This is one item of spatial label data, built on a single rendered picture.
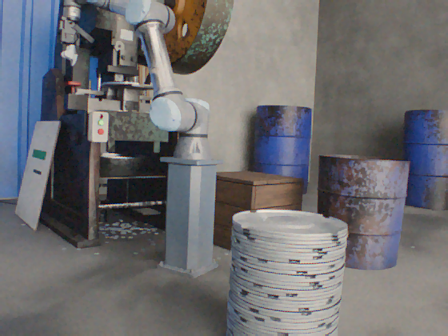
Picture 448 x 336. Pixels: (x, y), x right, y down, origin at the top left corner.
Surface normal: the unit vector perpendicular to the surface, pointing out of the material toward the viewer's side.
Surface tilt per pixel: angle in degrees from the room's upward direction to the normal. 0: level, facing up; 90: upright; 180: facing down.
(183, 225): 90
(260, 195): 90
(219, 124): 90
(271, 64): 90
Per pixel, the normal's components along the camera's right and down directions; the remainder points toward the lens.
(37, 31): 0.65, 0.08
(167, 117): -0.48, 0.16
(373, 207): -0.03, 0.11
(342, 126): -0.76, 0.01
